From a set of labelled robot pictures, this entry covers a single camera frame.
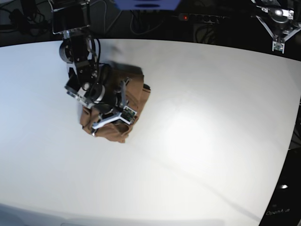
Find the tan brown T-shirt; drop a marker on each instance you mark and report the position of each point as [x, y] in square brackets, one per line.
[137, 94]

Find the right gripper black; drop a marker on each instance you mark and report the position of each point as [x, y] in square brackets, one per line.
[102, 98]

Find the blue box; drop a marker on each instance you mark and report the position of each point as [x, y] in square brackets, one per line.
[147, 4]

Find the black power strip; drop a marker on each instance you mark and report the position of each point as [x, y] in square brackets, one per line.
[202, 18]

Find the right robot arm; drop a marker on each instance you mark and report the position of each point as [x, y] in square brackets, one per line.
[88, 81]

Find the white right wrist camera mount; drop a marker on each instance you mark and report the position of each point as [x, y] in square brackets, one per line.
[121, 111]

